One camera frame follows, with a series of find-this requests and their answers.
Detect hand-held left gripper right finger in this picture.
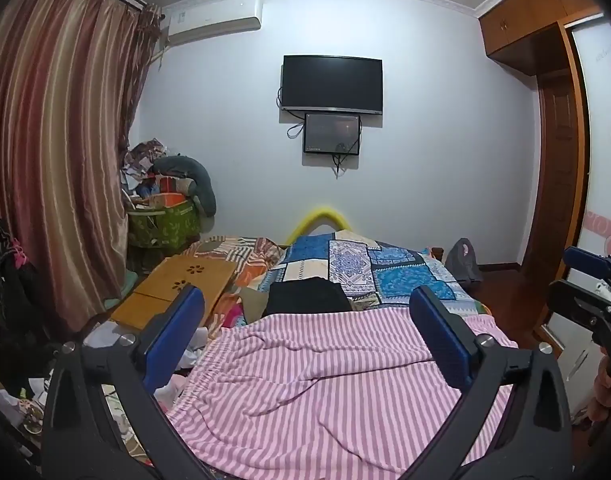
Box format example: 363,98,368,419
409,285,569,480

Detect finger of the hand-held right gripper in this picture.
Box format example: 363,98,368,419
548,280,611,332
563,246,611,291

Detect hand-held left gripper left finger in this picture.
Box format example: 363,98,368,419
41,284,216,480

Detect pink striped pants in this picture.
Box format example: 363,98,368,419
165,305,519,476

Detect person's right hand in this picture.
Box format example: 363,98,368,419
591,355,611,441

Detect wooden lap desk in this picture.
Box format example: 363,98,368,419
110,254,236,331

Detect blue patchwork bed quilt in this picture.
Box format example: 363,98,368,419
235,227,493,321

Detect grey bag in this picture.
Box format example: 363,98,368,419
444,238,483,283

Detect tan cloth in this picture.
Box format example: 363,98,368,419
241,287,270,322

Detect orange striped blanket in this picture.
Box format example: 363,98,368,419
185,235,286,341

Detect black folded garment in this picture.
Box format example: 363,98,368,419
262,277,351,318

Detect yellow foam tube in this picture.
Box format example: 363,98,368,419
286,205,353,246

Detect pile of dark clothes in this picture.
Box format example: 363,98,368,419
0,210,51,361

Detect striped brown curtain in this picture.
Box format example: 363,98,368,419
0,0,161,321

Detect wooden overhead cabinet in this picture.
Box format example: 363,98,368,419
478,0,606,76

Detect white air conditioner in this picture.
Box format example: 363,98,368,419
162,0,263,48

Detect small black wall monitor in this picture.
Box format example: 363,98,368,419
304,112,362,156

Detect black wall television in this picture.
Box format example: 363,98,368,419
281,55,384,115

